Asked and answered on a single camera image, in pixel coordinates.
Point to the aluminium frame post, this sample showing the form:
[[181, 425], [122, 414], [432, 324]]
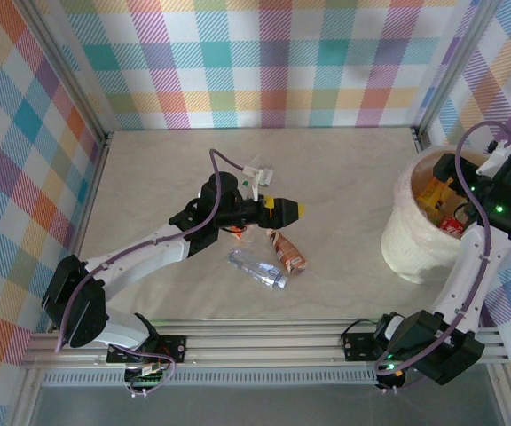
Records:
[[70, 71], [453, 66]]

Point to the aluminium side rail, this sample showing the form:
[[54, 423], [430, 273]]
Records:
[[93, 186], [420, 142]]

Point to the right controller circuit board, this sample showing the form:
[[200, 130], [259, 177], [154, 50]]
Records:
[[390, 373]]

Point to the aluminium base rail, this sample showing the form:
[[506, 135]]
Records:
[[260, 344]]

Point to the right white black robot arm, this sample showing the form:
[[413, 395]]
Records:
[[468, 275]]

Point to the cream ribbed bin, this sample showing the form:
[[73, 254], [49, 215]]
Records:
[[408, 253]]

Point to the orange snack packet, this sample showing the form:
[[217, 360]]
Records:
[[237, 229]]

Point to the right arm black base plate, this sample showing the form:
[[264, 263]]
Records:
[[355, 346]]

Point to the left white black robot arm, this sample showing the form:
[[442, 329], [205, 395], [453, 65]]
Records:
[[140, 262]]

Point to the controller circuit board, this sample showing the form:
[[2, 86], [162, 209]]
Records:
[[147, 375], [390, 373]]

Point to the small red box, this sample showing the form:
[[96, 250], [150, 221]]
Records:
[[450, 224]]

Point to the left controller circuit board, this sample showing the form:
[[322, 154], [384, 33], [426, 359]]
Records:
[[147, 375]]

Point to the clear water bottle blue label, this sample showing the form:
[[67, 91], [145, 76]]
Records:
[[255, 268]]

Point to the yellow label orange juice bottle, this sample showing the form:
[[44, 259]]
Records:
[[430, 195]]

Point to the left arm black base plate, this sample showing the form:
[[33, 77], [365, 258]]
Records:
[[171, 347]]

